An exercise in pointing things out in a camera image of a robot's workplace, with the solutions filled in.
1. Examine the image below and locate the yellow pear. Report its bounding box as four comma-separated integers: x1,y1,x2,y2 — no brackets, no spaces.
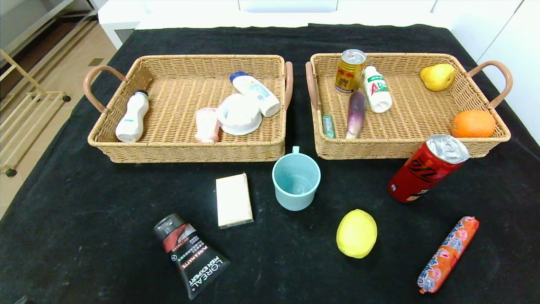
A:
420,64,456,92

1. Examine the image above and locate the white bottle blue cap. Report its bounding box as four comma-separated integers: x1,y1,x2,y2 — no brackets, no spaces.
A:
229,71,281,117

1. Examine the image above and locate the white bottle black cap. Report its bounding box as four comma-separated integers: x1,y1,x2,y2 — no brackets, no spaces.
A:
115,90,149,143

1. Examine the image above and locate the gold drink can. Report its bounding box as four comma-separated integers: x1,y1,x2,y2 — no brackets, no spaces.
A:
335,49,367,94

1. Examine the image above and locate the grey metal shelf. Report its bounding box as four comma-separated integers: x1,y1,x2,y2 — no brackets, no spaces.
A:
0,0,98,55

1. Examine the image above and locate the white bottle green label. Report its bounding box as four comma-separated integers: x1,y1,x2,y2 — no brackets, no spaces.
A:
363,65,393,113

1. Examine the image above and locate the purple vegetable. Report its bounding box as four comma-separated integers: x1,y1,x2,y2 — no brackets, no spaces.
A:
346,91,367,140

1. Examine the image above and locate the small pink bottle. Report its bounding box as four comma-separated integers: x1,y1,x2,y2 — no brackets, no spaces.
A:
194,107,220,143

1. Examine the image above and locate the yellow lemon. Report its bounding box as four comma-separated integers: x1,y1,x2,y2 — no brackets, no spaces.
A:
336,209,378,259

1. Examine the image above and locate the light blue plastic mug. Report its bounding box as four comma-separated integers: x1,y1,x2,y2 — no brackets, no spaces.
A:
272,146,321,212

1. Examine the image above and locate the cream wooden rolling rack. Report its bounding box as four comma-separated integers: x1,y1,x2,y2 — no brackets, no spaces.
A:
0,49,71,178

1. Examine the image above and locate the red drink can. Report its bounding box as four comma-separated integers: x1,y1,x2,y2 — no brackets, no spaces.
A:
388,134,470,204

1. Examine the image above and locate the orange sausage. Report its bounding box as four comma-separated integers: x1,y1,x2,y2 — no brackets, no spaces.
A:
417,216,480,294

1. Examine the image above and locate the cream white soap box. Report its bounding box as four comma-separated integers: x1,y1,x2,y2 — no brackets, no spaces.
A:
216,173,254,229

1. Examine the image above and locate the wicker basket with food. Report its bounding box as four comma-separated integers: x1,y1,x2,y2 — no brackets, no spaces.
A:
305,52,513,160

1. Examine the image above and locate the white round container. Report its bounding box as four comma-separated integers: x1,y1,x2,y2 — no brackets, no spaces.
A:
216,93,262,136

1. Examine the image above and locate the black face wash tube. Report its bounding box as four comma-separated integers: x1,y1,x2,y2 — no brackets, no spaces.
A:
153,213,231,301

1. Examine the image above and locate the wicker basket with toiletries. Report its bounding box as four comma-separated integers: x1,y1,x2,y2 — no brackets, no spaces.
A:
83,54,294,163

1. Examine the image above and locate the green gum pack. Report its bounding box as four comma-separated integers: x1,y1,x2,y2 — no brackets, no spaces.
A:
322,114,336,139

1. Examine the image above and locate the orange fruit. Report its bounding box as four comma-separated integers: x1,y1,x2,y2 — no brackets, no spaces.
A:
451,110,497,138

